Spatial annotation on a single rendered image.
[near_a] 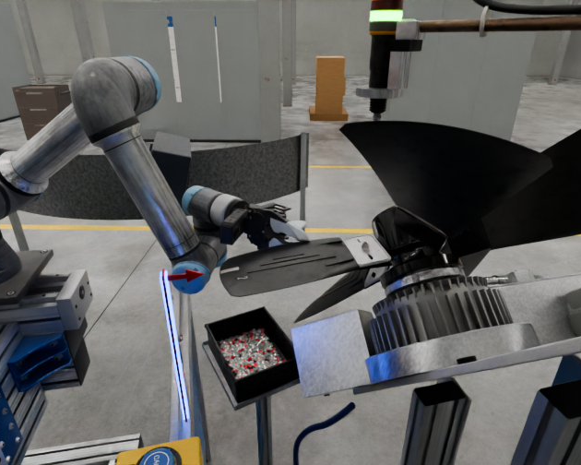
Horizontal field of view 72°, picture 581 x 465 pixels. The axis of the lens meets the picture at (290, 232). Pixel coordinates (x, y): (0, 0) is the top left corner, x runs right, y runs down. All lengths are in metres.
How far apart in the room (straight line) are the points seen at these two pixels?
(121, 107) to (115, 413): 1.59
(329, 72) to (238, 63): 2.58
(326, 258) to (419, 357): 0.22
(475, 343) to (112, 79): 0.73
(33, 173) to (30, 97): 6.39
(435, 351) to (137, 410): 1.69
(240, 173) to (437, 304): 2.04
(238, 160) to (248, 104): 4.20
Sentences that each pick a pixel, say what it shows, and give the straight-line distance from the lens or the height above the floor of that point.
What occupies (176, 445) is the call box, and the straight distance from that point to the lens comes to 0.58.
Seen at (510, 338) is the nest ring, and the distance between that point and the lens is 0.64.
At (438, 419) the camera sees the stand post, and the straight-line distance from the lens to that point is 0.90.
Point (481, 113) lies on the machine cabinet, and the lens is 7.17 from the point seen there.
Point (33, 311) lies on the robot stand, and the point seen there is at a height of 0.97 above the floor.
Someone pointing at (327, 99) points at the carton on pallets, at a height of 0.44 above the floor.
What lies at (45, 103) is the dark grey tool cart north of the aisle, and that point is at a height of 0.66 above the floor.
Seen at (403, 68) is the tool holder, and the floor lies 1.49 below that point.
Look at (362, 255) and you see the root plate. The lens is 0.71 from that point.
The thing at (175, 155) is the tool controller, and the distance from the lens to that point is 1.19.
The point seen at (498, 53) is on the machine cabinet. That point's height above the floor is 1.37.
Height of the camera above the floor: 1.53
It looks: 26 degrees down
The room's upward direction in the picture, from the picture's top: straight up
